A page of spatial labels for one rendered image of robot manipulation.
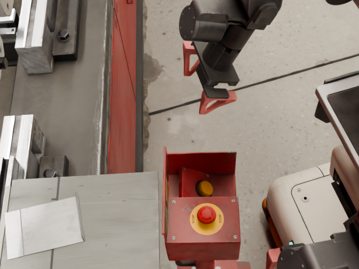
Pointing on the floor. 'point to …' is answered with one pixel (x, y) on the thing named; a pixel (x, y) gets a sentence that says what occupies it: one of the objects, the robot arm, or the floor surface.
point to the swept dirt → (145, 88)
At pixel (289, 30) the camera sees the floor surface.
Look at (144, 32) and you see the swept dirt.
